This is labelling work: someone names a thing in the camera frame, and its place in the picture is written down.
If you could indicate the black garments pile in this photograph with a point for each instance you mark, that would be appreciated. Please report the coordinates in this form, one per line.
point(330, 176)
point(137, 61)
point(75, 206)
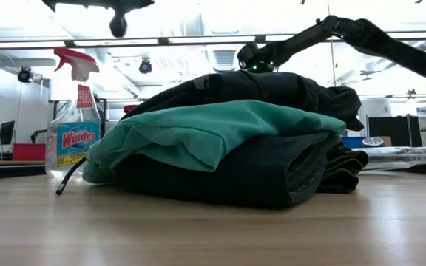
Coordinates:
point(257, 90)

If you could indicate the turquoise shorts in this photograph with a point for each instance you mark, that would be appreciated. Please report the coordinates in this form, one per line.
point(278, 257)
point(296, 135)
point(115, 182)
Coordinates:
point(205, 133)

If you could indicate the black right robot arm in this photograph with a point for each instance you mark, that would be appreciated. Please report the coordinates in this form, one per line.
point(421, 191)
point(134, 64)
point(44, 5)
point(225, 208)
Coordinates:
point(375, 40)

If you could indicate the small red storage bin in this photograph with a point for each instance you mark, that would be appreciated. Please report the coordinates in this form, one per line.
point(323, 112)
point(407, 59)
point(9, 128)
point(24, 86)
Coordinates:
point(29, 152)

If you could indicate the black ceiling spotlight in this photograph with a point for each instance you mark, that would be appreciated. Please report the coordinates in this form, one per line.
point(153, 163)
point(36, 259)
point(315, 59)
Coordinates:
point(145, 66)
point(24, 75)

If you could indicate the blue box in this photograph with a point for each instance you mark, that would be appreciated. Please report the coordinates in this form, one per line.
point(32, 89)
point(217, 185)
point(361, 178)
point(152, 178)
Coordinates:
point(353, 142)

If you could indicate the black cylindrical speaker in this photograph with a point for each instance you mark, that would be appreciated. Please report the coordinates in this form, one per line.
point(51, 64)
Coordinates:
point(372, 142)

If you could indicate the black room partition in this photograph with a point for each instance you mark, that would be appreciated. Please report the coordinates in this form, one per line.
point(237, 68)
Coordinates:
point(394, 131)

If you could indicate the black background monitor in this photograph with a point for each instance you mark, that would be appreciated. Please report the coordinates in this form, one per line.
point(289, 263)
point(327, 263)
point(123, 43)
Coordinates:
point(6, 132)

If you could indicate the slim clear spray bottle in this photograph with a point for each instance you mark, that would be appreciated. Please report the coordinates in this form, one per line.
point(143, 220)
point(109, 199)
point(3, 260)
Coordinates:
point(405, 157)

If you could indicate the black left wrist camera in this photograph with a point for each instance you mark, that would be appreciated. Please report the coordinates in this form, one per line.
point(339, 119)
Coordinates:
point(118, 26)

